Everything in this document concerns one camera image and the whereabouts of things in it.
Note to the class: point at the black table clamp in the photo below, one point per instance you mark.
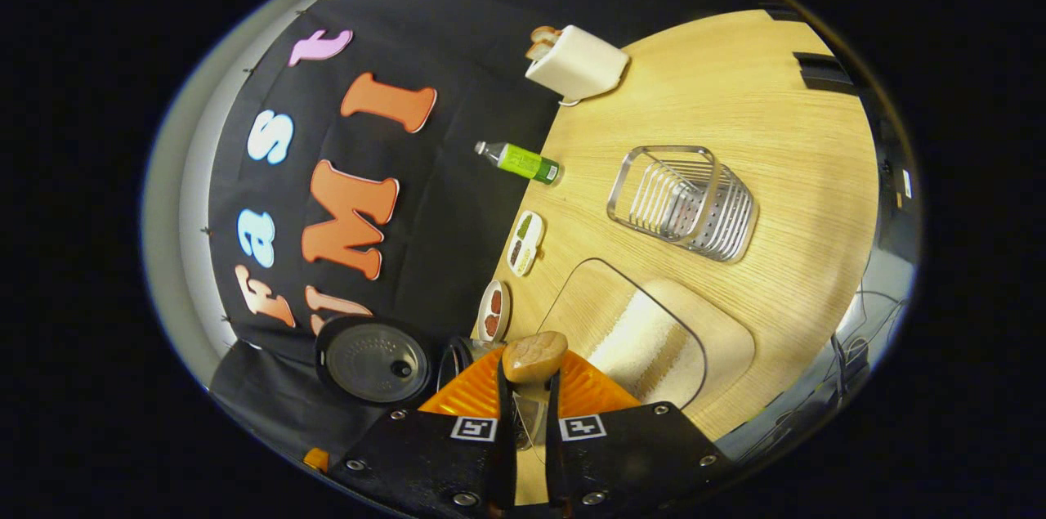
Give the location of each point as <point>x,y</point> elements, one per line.
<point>825,71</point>
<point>784,12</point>

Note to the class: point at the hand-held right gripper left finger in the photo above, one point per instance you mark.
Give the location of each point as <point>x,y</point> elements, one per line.
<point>505,478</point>

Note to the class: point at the white toaster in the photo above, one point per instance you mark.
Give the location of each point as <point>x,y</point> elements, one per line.
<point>580,65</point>

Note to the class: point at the toast bread slice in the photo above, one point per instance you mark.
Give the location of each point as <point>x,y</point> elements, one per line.
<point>543,34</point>
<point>539,50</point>

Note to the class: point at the white plate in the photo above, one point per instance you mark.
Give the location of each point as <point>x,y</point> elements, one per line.
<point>504,315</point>

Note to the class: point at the clear plastic tray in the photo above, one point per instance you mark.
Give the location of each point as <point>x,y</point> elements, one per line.
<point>572,315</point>

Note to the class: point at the white rice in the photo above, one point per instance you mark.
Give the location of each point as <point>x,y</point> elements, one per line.
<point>645,343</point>

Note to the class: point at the wooden spoon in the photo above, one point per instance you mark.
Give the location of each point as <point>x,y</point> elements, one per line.
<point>535,355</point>

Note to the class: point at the green drink bottle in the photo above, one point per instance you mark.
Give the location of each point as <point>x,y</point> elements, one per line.
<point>523,163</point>

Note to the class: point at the red meat piece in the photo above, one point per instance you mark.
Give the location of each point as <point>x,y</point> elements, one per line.
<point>491,326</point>
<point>495,302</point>

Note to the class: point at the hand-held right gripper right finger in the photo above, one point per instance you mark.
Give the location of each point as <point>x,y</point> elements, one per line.
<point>556,470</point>

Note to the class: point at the black silver rice cooker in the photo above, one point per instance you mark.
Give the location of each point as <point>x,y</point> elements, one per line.
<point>372,360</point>

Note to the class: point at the white divided dish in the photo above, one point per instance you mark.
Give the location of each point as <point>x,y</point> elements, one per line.
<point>525,243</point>

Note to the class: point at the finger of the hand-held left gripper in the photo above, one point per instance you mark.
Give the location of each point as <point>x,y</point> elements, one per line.
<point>315,459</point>

